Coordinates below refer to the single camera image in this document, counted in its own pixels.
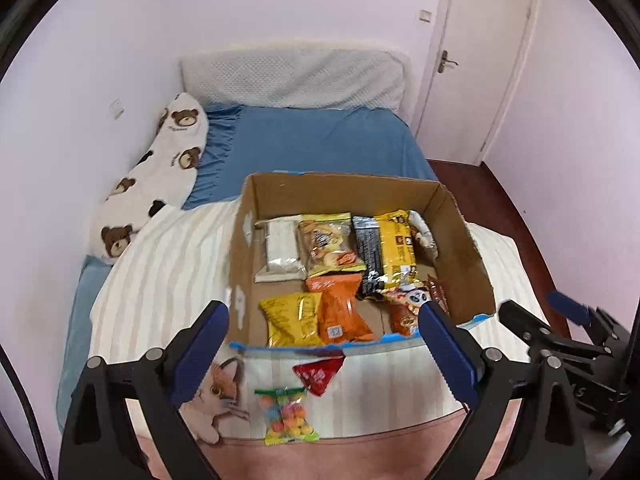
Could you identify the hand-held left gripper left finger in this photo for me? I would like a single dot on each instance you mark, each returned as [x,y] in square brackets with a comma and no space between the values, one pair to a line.
[200,355]

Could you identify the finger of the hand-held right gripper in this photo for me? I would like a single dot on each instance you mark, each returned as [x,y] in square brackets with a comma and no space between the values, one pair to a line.
[535,332]
[570,305]

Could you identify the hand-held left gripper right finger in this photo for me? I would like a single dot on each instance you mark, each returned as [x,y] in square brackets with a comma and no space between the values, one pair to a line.
[447,355]

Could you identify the brown snack packet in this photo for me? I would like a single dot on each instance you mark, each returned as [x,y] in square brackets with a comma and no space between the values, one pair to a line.
[439,292]

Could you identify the orange panda snack packet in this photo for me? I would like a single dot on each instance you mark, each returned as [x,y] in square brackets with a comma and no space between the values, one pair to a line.
[402,305]

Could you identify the small yellow snack packet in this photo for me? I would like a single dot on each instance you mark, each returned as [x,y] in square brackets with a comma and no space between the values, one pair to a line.
[292,320]

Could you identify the colourful candy ball bag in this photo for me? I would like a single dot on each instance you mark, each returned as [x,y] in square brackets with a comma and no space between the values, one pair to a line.
[287,415]

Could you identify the red triangular snack packet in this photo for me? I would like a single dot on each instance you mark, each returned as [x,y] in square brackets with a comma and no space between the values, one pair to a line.
[317,375]

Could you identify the large yellow snack packet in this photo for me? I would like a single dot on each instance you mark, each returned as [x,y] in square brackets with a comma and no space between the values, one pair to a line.
[397,245]

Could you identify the white grey snack packet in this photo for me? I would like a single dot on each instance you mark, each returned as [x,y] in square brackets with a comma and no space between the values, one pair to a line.
[422,232]

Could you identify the large black snack packet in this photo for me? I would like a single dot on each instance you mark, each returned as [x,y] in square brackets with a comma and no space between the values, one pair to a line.
[366,250]

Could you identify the white silver snack packet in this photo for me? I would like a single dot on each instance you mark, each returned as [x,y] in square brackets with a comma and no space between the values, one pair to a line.
[280,247]

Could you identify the clear yellow biscuit bag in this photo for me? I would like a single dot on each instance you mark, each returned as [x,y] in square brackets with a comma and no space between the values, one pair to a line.
[327,245]

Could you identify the cardboard box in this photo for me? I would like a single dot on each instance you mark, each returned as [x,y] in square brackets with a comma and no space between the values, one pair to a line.
[340,195]

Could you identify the bear print long pillow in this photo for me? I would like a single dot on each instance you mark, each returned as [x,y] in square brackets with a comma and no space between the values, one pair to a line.
[165,170]

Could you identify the blue bed sheet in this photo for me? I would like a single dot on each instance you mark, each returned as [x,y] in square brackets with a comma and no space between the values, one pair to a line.
[320,140]

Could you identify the white door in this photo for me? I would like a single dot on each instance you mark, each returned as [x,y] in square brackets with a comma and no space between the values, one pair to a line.
[480,60]

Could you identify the grey textured pillow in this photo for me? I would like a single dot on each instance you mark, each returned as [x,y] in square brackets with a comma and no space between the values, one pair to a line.
[300,77]

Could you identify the white wall switch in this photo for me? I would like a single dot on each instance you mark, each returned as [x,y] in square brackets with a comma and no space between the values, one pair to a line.
[425,15]
[117,109]

